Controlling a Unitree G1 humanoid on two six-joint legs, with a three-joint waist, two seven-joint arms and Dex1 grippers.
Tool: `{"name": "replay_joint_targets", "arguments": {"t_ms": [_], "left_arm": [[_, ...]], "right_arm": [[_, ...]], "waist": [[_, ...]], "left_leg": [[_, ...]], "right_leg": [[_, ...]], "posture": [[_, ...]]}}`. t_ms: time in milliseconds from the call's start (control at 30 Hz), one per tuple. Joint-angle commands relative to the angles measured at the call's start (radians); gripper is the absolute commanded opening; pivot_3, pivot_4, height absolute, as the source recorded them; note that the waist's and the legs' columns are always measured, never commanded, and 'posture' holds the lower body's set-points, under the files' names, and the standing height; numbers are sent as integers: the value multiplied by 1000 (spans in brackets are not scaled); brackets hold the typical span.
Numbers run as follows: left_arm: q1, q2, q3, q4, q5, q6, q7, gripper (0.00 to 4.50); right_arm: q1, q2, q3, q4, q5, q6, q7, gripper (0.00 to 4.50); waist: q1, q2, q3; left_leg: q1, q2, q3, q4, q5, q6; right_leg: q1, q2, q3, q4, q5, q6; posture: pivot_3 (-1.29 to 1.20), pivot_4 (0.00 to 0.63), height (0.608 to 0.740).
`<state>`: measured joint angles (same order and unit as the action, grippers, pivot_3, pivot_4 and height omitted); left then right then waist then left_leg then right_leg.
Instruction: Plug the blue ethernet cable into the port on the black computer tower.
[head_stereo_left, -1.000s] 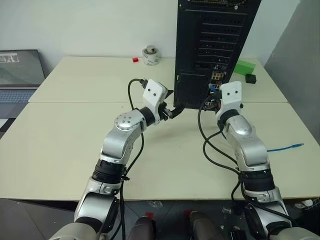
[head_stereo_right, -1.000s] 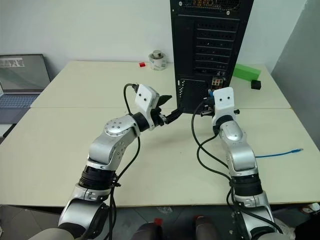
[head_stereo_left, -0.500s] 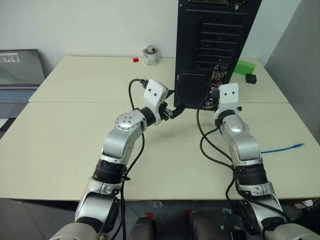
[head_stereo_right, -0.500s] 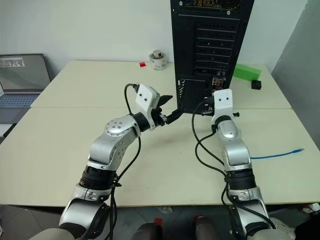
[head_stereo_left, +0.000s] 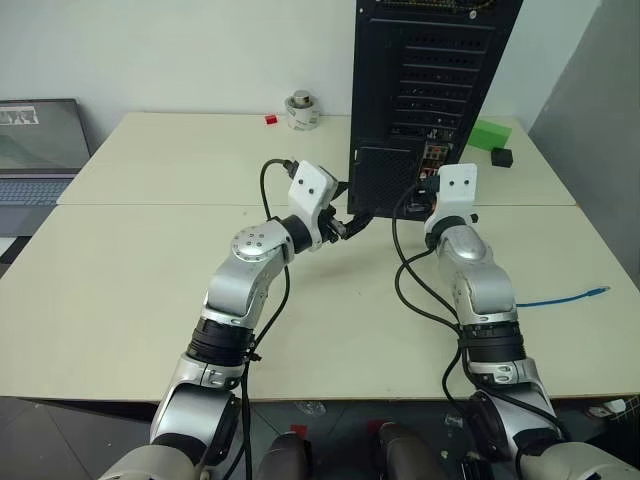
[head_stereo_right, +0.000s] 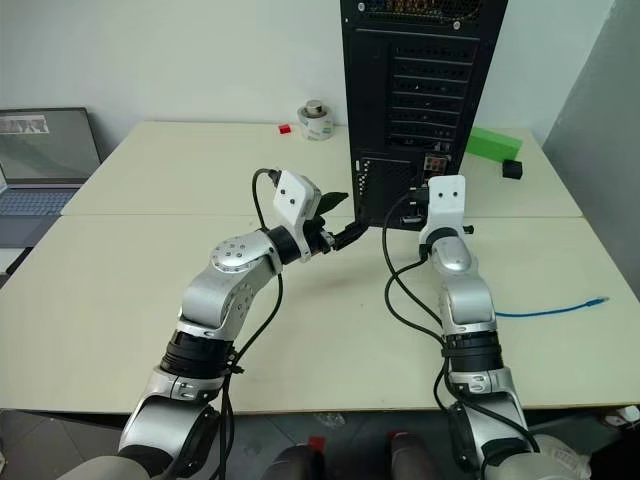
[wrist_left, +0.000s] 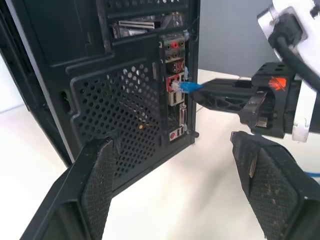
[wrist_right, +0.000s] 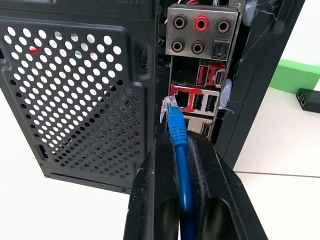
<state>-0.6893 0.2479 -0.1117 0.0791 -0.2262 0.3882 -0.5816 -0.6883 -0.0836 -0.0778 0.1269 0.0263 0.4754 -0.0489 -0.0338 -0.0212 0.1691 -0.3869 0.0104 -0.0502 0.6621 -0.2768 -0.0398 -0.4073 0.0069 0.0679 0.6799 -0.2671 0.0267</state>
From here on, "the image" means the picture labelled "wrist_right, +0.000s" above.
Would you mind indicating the green block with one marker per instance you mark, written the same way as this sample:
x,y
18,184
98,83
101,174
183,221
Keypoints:
x,y
293,75

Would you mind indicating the black computer tower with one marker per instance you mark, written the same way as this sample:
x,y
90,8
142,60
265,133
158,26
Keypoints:
x,y
82,87

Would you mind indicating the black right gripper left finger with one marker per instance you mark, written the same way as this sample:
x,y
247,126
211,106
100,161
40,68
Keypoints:
x,y
147,197

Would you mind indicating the small black port box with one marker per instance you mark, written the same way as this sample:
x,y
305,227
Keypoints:
x,y
308,99

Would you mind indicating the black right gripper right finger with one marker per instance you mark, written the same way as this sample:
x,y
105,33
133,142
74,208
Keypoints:
x,y
225,190

